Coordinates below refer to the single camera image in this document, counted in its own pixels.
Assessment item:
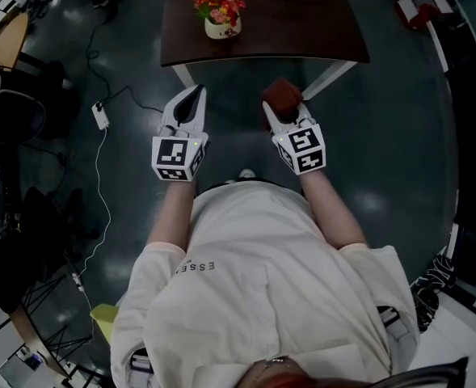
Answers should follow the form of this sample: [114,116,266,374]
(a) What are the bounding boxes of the white power cable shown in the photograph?
[71,126,112,331]

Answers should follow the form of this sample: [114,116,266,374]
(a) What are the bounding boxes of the dark red wiping cloth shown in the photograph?
[260,78,305,131]

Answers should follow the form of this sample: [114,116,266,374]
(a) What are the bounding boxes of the person's right forearm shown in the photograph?
[300,171,369,251]

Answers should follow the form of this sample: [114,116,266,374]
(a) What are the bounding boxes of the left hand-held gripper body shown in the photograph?
[151,124,210,183]

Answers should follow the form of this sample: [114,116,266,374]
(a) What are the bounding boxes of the person in white shirt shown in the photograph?
[110,179,421,388]

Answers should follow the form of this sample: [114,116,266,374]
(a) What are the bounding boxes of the grey harness strap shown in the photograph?
[377,304,415,339]
[130,348,154,375]

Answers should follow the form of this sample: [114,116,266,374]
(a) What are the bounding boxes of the black office chair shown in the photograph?
[0,89,47,146]

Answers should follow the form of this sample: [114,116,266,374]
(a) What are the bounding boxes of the person's left forearm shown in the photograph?
[146,179,196,255]

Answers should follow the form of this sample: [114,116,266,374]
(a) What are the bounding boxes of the yellow-green seat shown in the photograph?
[90,303,120,345]

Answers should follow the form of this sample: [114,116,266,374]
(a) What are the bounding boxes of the red and white box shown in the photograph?
[396,0,453,30]

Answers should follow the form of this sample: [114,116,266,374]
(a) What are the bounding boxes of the white power strip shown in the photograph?
[91,100,112,130]

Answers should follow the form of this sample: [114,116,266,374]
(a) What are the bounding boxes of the round light wooden table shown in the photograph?
[0,10,31,70]

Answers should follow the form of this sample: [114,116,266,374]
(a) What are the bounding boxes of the black and white patterned bag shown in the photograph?
[411,255,457,333]

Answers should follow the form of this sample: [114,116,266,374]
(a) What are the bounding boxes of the flower pot with pink flowers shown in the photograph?
[187,0,246,40]

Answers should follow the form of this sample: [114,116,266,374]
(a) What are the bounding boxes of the person's black trousers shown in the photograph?
[199,178,304,198]

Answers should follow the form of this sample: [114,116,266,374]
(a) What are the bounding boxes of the black backpack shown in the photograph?
[19,186,102,283]

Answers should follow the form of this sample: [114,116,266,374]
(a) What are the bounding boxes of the black floor cable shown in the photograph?
[86,10,166,115]

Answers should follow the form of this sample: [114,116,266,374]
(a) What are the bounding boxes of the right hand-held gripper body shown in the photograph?
[269,119,327,176]

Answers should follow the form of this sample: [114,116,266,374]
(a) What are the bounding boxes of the dark brown wooden table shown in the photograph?
[159,0,371,101]

